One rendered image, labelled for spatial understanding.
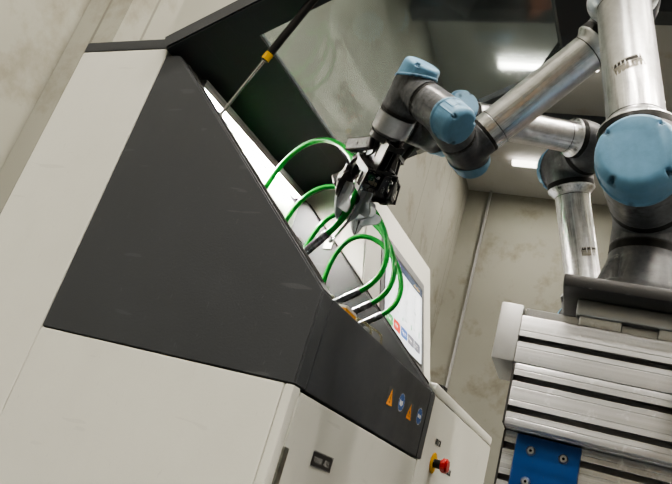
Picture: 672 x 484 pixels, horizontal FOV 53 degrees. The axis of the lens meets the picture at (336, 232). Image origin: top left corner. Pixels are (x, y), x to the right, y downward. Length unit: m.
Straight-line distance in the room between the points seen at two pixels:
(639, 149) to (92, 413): 0.98
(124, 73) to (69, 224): 0.40
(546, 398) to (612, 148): 0.37
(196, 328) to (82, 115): 0.69
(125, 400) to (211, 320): 0.20
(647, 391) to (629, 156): 0.32
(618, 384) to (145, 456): 0.73
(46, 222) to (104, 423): 0.51
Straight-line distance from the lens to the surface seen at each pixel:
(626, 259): 1.11
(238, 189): 1.29
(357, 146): 1.39
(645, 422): 1.03
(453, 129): 1.21
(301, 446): 1.14
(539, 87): 1.35
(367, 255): 1.96
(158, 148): 1.47
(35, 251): 1.55
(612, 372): 1.04
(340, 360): 1.20
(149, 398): 1.21
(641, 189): 1.02
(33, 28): 3.46
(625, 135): 1.05
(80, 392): 1.32
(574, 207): 1.79
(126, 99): 1.63
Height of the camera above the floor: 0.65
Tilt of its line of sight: 21 degrees up
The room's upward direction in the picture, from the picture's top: 17 degrees clockwise
